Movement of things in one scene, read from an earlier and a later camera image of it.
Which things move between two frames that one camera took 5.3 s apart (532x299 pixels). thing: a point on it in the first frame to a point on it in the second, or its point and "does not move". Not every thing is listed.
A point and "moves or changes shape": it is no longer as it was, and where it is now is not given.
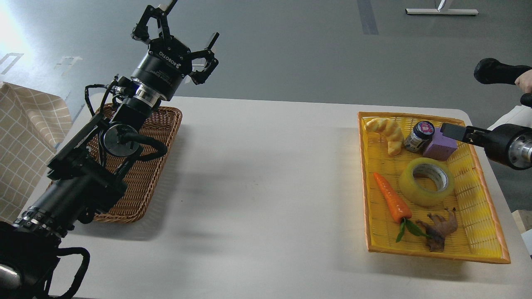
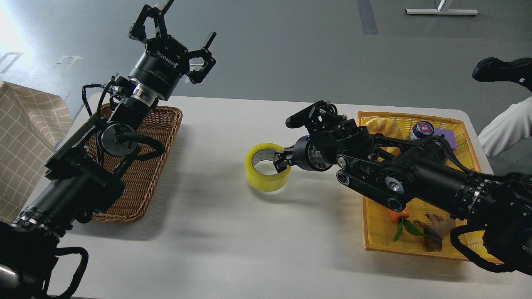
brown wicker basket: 142,176 does not move
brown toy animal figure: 438,228 does not move
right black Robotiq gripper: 496,141 to 307,154
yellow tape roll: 424,181 moves or changes shape
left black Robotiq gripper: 169,61 does not move
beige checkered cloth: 32,125 does not move
